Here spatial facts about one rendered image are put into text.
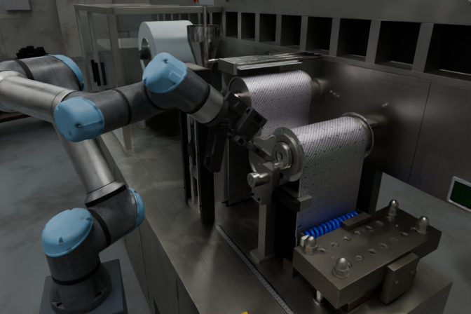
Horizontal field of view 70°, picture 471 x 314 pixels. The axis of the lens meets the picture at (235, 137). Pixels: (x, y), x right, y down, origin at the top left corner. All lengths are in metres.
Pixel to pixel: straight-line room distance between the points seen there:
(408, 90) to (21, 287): 2.36
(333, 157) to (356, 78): 0.31
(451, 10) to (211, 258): 0.91
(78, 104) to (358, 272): 0.71
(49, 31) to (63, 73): 11.19
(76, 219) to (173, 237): 0.36
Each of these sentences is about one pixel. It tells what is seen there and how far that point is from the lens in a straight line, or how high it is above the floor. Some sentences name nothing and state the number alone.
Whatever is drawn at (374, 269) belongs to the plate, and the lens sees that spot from 0.93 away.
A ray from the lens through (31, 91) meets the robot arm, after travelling 0.78.
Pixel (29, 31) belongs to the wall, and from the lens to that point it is 12.28.
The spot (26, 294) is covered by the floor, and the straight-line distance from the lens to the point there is 2.54.
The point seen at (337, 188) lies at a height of 1.13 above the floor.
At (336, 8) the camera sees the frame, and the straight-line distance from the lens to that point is 1.19.
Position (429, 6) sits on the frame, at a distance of 1.00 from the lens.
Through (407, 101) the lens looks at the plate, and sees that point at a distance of 1.03.
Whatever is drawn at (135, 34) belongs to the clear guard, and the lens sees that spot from 1.66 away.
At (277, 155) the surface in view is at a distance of 0.89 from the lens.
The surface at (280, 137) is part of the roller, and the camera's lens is 0.89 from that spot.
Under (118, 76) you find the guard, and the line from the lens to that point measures 1.65.
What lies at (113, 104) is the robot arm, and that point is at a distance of 0.64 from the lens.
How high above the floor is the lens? 1.63
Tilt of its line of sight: 22 degrees down
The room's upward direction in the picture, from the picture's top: straight up
